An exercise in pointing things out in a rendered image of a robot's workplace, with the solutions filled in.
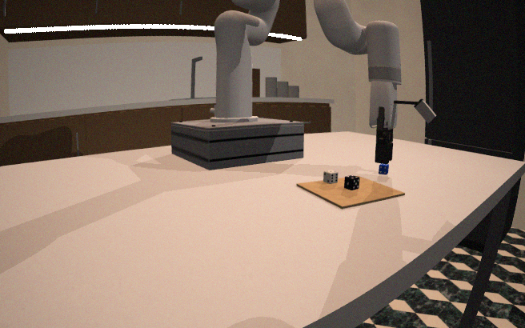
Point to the tan mat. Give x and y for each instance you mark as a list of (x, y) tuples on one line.
[(337, 195)]

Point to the blue die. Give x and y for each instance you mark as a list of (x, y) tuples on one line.
[(383, 168)]

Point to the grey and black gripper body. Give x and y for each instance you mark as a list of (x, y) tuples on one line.
[(383, 93)]

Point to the black die with white pips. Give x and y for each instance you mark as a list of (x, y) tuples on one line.
[(351, 182)]

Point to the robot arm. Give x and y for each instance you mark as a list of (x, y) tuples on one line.
[(233, 28)]

